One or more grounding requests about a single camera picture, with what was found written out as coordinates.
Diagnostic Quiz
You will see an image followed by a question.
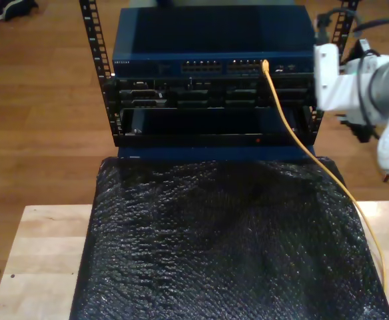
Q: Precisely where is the yellow network cable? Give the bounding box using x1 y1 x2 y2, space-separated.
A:
260 59 388 295

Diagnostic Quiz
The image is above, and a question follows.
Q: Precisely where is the black rack drawer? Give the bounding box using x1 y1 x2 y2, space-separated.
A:
114 107 315 147

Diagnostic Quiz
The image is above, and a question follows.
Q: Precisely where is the black server chassis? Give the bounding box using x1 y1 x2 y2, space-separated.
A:
113 76 322 110

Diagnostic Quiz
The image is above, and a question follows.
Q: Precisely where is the black bubble mat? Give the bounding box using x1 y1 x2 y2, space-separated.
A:
69 156 389 320

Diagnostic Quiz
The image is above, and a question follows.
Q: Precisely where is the black camera cable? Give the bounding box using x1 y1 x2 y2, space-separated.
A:
315 8 389 46

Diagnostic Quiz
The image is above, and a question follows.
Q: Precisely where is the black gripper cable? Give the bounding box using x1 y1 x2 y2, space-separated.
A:
338 49 382 144

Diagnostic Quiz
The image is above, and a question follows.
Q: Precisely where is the blue network switch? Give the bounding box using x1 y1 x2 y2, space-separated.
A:
111 5 325 78

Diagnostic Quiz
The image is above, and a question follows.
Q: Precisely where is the black rack frame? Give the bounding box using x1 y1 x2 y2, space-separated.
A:
79 0 361 148

